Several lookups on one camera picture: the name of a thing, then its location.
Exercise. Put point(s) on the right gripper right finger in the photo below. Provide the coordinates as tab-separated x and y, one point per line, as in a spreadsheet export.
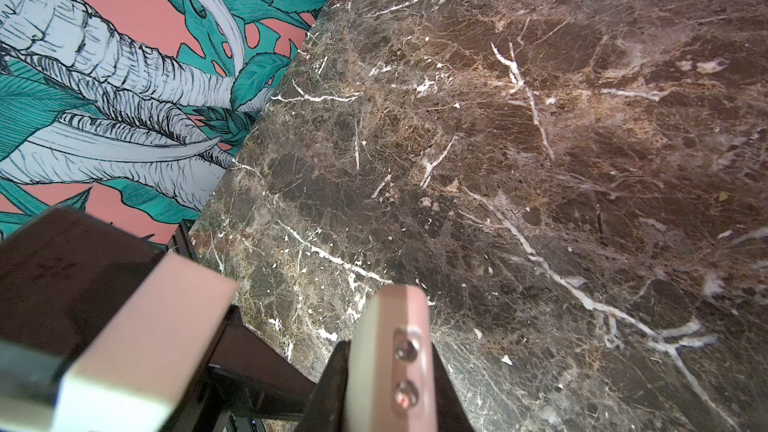
451	416

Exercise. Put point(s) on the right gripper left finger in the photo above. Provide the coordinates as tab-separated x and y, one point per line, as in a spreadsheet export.
325	409

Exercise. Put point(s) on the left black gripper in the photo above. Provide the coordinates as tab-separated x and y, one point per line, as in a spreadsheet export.
240	383

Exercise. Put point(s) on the white AC remote control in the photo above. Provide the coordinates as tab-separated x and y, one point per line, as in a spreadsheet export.
391	380

